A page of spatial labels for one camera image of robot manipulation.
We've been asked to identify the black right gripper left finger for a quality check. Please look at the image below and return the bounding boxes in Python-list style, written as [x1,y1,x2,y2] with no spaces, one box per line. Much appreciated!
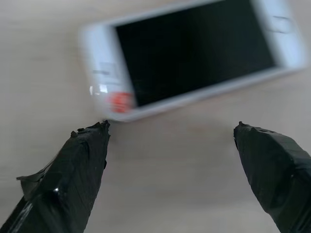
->
[0,120,111,233]

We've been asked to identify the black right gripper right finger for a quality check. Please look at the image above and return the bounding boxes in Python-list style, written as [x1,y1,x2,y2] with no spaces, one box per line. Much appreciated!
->
[233,121,311,233]

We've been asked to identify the white smartphone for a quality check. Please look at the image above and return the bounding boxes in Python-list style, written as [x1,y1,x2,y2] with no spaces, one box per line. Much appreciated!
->
[78,0,307,123]

